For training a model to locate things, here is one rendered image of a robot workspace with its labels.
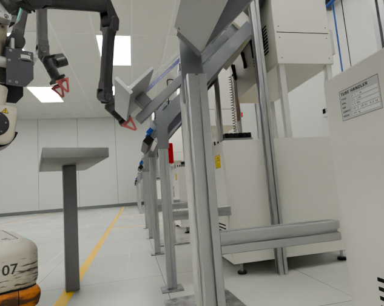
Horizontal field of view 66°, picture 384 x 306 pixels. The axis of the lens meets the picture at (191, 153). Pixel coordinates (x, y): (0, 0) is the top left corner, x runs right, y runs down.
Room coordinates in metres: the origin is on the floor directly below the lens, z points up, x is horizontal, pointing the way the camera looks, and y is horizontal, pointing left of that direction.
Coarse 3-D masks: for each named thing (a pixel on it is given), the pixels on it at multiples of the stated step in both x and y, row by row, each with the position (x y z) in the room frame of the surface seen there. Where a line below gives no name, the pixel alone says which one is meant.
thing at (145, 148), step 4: (148, 136) 1.34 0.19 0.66; (156, 136) 1.33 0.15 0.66; (144, 140) 1.34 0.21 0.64; (148, 140) 1.34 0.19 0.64; (152, 140) 1.35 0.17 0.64; (144, 144) 1.39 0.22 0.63; (148, 144) 1.34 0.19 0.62; (144, 148) 1.49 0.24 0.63; (148, 148) 1.46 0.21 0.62; (144, 152) 1.62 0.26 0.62
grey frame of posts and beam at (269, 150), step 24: (264, 72) 1.38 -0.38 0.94; (216, 96) 2.10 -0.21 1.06; (264, 96) 1.39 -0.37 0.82; (216, 120) 2.12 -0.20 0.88; (264, 120) 1.37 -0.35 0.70; (264, 144) 1.40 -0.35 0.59; (168, 168) 1.28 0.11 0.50; (168, 192) 1.28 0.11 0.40; (168, 216) 1.29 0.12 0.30; (168, 240) 1.28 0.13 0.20; (168, 264) 1.27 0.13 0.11; (168, 288) 1.27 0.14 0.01
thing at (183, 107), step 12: (180, 96) 1.08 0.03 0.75; (192, 204) 1.03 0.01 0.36; (192, 216) 1.03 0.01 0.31; (192, 228) 1.05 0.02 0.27; (192, 240) 1.06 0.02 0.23; (192, 252) 1.07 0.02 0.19; (192, 264) 1.08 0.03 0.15; (168, 300) 1.15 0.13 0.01; (180, 300) 1.14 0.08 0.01; (192, 300) 1.13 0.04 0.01; (228, 300) 1.10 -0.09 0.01
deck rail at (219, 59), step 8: (248, 24) 1.41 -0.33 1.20; (240, 32) 1.40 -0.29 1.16; (248, 32) 1.41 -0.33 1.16; (232, 40) 1.39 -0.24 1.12; (240, 40) 1.40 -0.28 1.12; (224, 48) 1.38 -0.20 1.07; (232, 48) 1.39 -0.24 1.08; (216, 56) 1.37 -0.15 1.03; (224, 56) 1.38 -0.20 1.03; (208, 64) 1.37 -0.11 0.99; (216, 64) 1.37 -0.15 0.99; (208, 72) 1.36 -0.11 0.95; (216, 72) 1.38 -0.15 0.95; (208, 80) 1.36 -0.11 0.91; (176, 104) 1.33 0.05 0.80; (168, 112) 1.32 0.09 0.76; (176, 112) 1.33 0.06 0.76; (168, 120) 1.32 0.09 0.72
